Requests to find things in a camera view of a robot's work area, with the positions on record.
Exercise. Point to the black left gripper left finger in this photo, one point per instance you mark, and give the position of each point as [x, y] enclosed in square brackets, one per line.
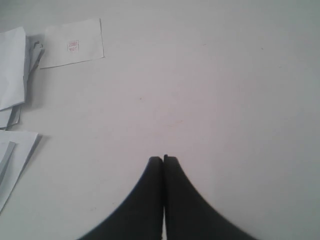
[140, 216]

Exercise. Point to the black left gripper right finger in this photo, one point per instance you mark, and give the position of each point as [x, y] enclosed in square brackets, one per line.
[187, 214]

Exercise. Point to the white paper stack lower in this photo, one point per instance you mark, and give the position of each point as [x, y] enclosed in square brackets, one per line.
[24, 144]

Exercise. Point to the stamped white paper slip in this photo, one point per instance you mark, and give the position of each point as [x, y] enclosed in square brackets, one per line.
[72, 43]

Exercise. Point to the large white paper sheet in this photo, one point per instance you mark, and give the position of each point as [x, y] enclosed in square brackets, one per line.
[12, 67]

